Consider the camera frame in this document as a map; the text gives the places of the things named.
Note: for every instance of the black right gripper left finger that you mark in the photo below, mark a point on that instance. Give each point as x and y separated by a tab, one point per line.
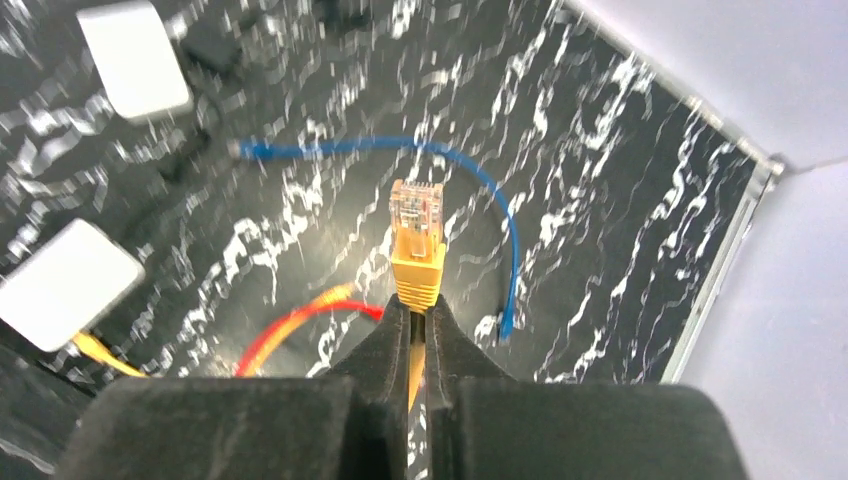
348	423

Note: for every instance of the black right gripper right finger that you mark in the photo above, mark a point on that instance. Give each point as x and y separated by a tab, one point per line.
485	424

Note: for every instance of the white network switch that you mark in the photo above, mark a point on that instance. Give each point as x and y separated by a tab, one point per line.
135	61
68	285

